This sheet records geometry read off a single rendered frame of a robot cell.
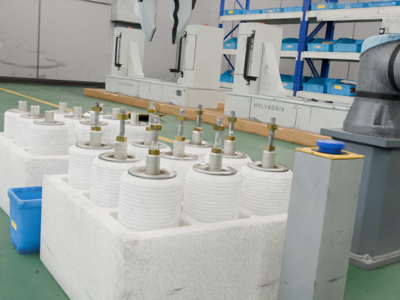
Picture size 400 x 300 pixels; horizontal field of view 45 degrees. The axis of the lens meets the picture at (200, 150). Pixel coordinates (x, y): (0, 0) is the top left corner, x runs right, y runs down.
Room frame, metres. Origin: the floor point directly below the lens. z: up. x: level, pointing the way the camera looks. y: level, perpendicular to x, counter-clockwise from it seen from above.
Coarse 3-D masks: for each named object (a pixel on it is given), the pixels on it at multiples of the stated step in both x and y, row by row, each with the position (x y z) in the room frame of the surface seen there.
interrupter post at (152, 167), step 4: (148, 156) 0.71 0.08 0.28; (152, 156) 0.70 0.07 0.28; (156, 156) 0.71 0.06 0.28; (160, 156) 0.71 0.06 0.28; (148, 160) 0.71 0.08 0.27; (152, 160) 0.70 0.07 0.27; (156, 160) 0.71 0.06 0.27; (160, 160) 0.71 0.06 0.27; (148, 164) 0.71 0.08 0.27; (152, 164) 0.70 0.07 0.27; (156, 164) 0.71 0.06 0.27; (148, 168) 0.71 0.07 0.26; (152, 168) 0.70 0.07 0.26; (156, 168) 0.71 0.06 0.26; (148, 172) 0.71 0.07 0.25; (152, 172) 0.70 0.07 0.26; (156, 172) 0.71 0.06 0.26
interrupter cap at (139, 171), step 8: (136, 168) 0.73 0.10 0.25; (144, 168) 0.73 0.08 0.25; (160, 168) 0.74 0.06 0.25; (168, 168) 0.74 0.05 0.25; (136, 176) 0.68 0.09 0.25; (144, 176) 0.68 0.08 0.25; (152, 176) 0.68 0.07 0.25; (160, 176) 0.68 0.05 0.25; (168, 176) 0.69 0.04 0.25; (176, 176) 0.71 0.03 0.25
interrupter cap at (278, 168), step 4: (248, 164) 0.84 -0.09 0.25; (252, 164) 0.85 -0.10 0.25; (256, 164) 0.86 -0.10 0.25; (260, 164) 0.86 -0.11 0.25; (276, 164) 0.87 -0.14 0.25; (280, 164) 0.87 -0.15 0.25; (252, 168) 0.83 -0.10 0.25; (256, 168) 0.82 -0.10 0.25; (260, 168) 0.82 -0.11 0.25; (264, 168) 0.81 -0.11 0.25; (268, 168) 0.82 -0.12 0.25; (276, 168) 0.85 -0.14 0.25; (280, 168) 0.83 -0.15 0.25; (284, 168) 0.84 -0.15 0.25; (288, 168) 0.84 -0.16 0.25; (276, 172) 0.81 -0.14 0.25; (280, 172) 0.82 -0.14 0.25
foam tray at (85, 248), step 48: (48, 192) 0.89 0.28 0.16; (48, 240) 0.88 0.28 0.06; (96, 240) 0.69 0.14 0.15; (144, 240) 0.63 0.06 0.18; (192, 240) 0.67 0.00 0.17; (240, 240) 0.72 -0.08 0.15; (96, 288) 0.68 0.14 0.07; (144, 288) 0.63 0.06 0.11; (192, 288) 0.67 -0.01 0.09; (240, 288) 0.73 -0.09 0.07
